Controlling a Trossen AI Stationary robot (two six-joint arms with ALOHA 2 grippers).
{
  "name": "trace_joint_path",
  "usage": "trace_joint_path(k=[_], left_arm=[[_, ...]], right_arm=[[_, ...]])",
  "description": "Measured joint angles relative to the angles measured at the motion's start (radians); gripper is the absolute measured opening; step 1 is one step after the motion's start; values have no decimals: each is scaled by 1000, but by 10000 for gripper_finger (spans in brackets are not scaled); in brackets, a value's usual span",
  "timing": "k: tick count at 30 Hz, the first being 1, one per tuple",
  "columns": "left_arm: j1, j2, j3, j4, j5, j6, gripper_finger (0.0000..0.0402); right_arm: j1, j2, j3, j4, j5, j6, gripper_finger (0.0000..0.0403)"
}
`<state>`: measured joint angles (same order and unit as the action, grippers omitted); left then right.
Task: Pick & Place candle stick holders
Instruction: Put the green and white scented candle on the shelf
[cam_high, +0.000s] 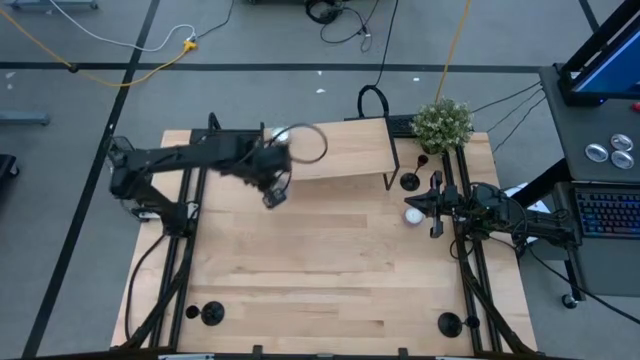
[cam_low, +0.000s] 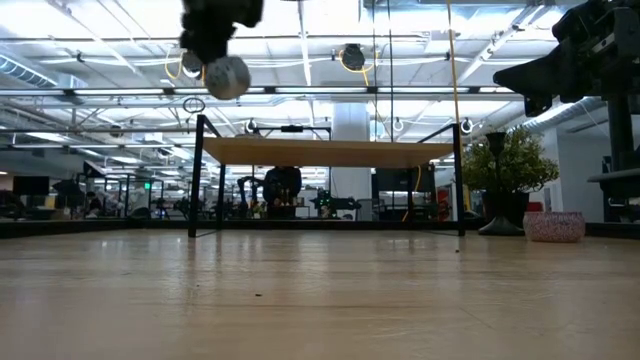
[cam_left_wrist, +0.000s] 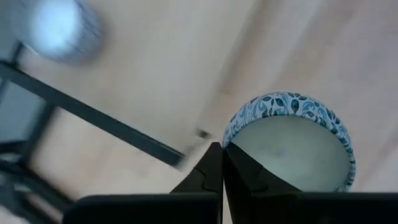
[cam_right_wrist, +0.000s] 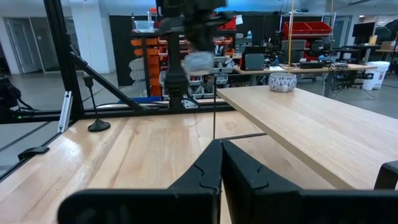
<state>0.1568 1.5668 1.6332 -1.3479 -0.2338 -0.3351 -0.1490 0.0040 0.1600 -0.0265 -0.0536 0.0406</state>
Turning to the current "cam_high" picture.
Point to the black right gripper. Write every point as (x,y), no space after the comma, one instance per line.
(447,202)

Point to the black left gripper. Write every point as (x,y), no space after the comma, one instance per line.
(270,167)

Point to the purple patterned tin candle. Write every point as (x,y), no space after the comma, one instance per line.
(413,216)

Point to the black candle stick holder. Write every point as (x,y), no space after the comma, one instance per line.
(450,325)
(410,182)
(213,313)

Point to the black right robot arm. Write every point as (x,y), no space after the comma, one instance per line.
(530,225)

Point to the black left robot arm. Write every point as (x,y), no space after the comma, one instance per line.
(190,155)

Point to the green potted plant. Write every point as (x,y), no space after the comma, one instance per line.
(442,125)

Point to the wooden shelf riser black legs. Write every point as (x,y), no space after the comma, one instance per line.
(350,147)

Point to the white paper sheet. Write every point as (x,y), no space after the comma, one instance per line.
(515,191)

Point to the black control box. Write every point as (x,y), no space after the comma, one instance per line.
(121,143)

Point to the black side desk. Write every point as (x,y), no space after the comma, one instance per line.
(575,125)

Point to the black wheeled stand leg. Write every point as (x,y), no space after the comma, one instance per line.
(568,301)

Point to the black keyboard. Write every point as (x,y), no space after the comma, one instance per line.
(607,212)

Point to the black monitor blue screen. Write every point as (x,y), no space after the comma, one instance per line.
(615,70)

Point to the grey metal stand foot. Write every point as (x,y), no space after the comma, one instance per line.
(25,118)
(50,5)

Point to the black floor object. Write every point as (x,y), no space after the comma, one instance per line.
(6,167)

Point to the black front frame rail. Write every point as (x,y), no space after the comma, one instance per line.
(350,357)

